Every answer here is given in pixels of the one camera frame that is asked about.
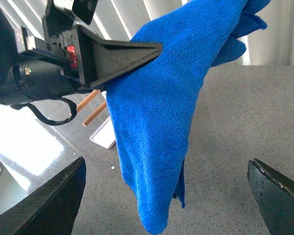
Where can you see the blue microfiber cloth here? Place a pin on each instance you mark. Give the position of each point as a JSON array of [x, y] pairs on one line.
[[152, 108]]

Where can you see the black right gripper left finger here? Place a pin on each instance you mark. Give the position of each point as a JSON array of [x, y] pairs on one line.
[[52, 208]]

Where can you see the white curtain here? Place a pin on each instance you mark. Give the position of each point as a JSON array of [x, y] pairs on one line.
[[121, 19]]

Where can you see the white towel rack base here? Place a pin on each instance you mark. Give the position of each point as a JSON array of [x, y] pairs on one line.
[[104, 135]]

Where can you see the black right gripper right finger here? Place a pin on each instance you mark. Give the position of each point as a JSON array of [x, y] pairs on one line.
[[274, 194]]

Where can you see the wooden rack rod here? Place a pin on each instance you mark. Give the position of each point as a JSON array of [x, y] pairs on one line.
[[94, 114], [87, 100]]

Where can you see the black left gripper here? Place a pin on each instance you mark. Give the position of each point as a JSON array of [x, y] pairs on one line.
[[71, 58]]

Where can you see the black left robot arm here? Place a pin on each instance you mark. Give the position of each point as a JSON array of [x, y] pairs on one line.
[[14, 89]]

